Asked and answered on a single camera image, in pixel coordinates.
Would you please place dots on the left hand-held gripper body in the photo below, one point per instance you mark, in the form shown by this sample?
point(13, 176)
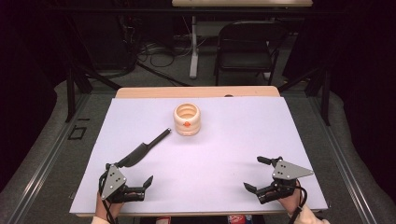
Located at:
point(113, 184)

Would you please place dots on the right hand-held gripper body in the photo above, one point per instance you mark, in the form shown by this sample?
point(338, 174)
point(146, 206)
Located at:
point(288, 171)

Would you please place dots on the black kitchen knife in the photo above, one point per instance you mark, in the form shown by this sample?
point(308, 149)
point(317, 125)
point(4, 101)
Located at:
point(138, 153)

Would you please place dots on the cream ribbed cup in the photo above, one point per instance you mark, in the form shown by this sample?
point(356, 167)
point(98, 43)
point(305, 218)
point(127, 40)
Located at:
point(186, 126)

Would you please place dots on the person's left hand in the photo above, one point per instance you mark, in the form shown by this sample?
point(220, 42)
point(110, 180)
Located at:
point(104, 210)

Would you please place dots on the person's right hand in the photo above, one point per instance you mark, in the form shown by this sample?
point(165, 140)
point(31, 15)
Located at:
point(292, 200)

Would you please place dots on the red packet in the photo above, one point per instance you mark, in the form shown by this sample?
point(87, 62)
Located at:
point(237, 219)

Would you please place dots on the white table mat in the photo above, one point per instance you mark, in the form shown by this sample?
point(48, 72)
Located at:
point(218, 149)

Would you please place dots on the short black tape strip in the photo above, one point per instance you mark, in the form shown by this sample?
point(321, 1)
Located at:
point(83, 119)

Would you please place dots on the black folding chair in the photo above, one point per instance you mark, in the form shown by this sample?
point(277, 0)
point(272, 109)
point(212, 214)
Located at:
point(246, 60)

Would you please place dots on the white desk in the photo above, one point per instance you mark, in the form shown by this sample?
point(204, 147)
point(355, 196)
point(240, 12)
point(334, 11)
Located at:
point(194, 62)

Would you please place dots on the metal floor rail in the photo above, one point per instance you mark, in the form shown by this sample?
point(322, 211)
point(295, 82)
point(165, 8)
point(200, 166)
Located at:
point(345, 165)
point(46, 160)

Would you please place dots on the black metal frame stand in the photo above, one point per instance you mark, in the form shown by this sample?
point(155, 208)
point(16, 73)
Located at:
point(325, 96)
point(71, 93)

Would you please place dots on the black horizontal frame bar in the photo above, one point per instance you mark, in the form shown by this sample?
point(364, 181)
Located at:
point(124, 11)

